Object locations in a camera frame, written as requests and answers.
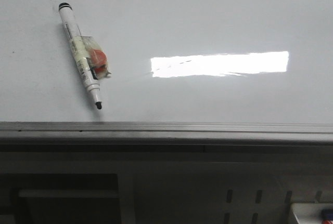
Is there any grey aluminium whiteboard frame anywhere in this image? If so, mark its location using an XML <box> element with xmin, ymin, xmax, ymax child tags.
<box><xmin>1</xmin><ymin>122</ymin><xmax>332</xmax><ymax>151</ymax></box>

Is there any white box lower right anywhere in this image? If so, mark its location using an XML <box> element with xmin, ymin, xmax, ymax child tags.
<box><xmin>287</xmin><ymin>203</ymin><xmax>332</xmax><ymax>224</ymax></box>

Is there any white black whiteboard marker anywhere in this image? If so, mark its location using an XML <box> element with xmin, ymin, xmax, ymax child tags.
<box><xmin>58</xmin><ymin>2</ymin><xmax>102</xmax><ymax>110</ymax></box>

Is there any white whiteboard surface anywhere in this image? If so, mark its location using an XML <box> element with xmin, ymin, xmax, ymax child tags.
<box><xmin>1</xmin><ymin>0</ymin><xmax>332</xmax><ymax>124</ymax></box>

